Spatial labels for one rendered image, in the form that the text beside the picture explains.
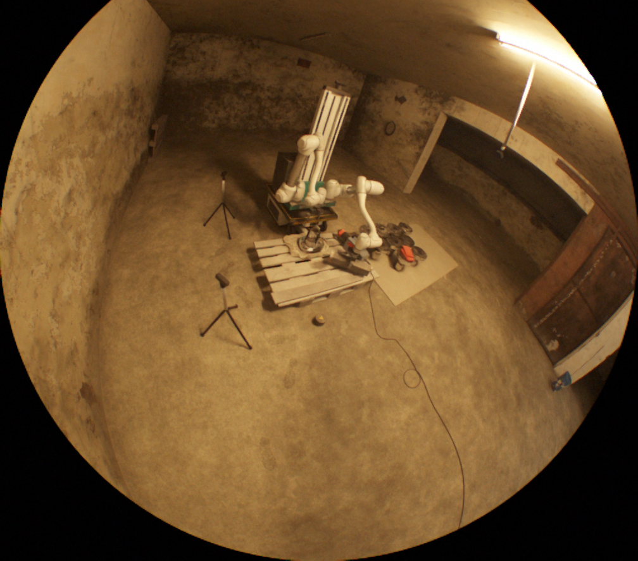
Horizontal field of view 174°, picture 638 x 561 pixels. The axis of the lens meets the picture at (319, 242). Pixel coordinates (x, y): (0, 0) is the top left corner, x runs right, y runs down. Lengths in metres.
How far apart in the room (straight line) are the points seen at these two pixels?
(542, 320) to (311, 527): 4.86
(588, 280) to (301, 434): 5.03
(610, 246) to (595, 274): 0.61
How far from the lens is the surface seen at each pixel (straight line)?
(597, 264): 5.07
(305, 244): 2.27
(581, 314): 5.29
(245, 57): 6.29
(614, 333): 5.63
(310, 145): 1.87
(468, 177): 10.70
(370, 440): 1.89
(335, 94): 2.39
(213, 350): 1.77
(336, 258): 2.13
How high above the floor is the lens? 1.66
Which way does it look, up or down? 38 degrees down
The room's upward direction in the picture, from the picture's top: 20 degrees clockwise
